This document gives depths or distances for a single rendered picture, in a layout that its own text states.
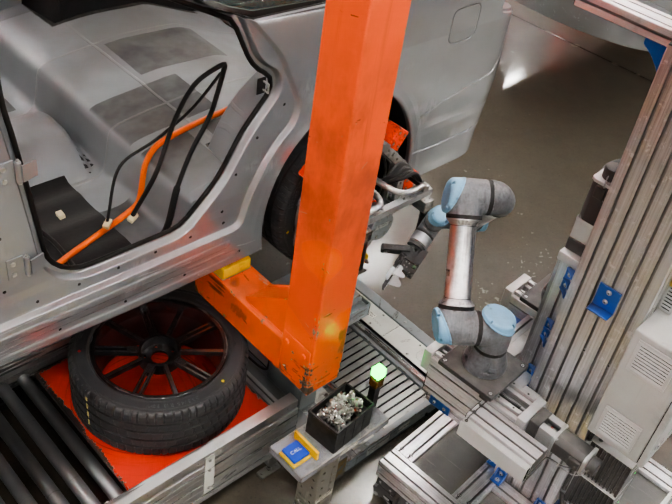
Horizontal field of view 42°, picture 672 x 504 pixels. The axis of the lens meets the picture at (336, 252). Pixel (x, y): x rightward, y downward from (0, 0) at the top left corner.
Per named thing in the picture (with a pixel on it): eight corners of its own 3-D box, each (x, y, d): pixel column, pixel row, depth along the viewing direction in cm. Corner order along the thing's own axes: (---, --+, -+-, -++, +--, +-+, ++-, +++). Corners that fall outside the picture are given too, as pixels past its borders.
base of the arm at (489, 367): (514, 364, 296) (522, 344, 290) (489, 386, 287) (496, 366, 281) (479, 339, 303) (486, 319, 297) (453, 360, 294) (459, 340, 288)
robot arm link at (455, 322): (481, 349, 279) (496, 178, 275) (435, 347, 277) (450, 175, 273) (471, 343, 291) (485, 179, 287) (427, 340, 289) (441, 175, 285)
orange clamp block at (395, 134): (383, 142, 349) (395, 123, 347) (397, 152, 345) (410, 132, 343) (375, 138, 343) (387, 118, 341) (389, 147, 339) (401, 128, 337)
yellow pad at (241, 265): (229, 248, 344) (230, 238, 341) (251, 267, 337) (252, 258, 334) (201, 261, 336) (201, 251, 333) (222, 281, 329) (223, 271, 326)
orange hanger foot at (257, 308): (227, 274, 357) (231, 207, 334) (311, 350, 330) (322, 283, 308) (193, 290, 347) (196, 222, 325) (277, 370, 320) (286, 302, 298)
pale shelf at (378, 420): (356, 395, 330) (358, 389, 328) (388, 423, 321) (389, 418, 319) (268, 451, 305) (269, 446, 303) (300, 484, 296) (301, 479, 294)
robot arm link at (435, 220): (461, 204, 315) (453, 213, 326) (431, 202, 314) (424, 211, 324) (461, 225, 313) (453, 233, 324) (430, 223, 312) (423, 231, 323)
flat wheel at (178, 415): (148, 303, 373) (147, 262, 358) (277, 374, 352) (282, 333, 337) (33, 400, 327) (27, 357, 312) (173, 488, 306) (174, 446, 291)
